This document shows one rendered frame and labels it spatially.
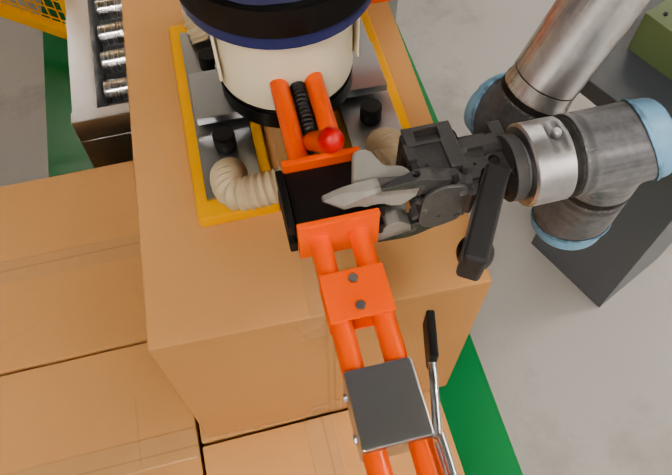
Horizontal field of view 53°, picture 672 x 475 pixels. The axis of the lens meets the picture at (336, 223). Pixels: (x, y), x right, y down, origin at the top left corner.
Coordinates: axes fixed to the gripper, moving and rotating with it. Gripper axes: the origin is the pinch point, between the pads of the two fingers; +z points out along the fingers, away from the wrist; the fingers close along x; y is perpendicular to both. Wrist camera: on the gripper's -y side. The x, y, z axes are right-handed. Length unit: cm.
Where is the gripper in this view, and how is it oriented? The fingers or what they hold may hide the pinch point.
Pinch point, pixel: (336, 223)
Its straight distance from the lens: 67.0
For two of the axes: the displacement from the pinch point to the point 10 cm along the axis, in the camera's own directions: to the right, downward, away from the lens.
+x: 0.0, -5.1, -8.6
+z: -9.7, 2.1, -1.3
